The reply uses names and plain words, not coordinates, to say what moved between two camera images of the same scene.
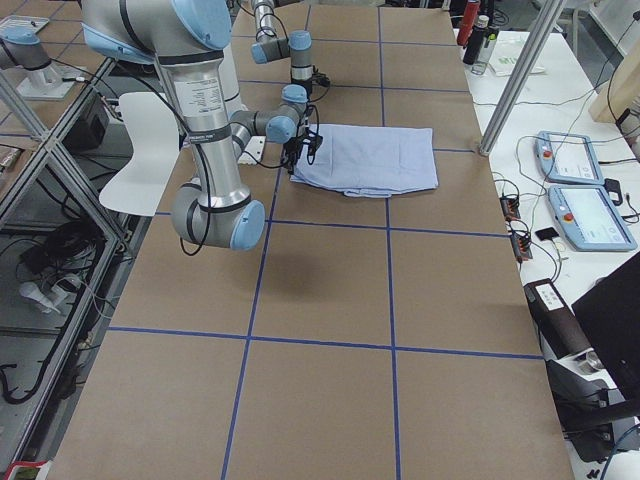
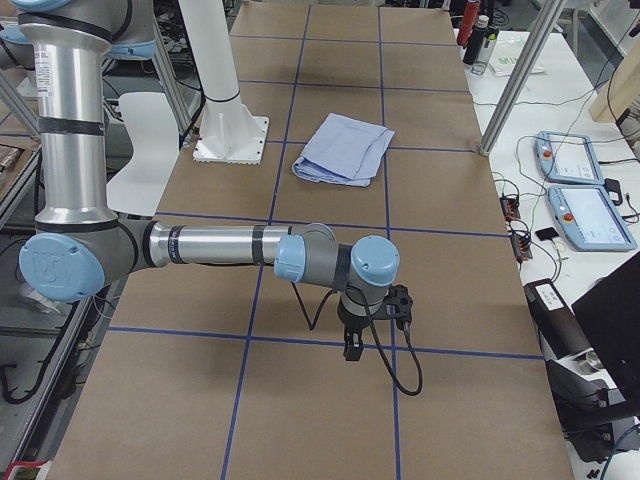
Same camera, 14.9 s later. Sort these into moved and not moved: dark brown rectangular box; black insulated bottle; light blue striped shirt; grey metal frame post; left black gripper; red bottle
Moved: light blue striped shirt; left black gripper
Not moved: grey metal frame post; dark brown rectangular box; red bottle; black insulated bottle
